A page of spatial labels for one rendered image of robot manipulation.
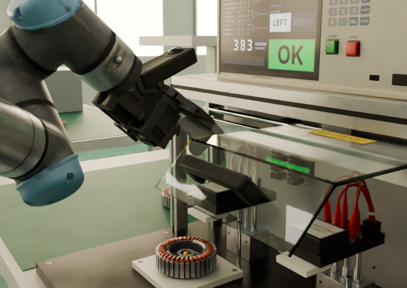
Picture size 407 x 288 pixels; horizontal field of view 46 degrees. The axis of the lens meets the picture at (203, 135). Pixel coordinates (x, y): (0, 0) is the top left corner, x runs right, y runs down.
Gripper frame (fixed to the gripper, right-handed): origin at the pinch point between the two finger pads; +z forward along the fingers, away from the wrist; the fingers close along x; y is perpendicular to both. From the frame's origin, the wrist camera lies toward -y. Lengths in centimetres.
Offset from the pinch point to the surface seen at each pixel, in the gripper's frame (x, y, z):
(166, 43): -74, -45, 33
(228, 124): -3.7, -6.4, 7.7
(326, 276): 19.1, 10.5, 20.4
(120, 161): -89, -5, 53
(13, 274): -30.4, 36.0, 2.6
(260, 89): 4.1, -11.6, 2.5
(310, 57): 12.7, -16.8, 0.0
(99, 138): -130, -15, 66
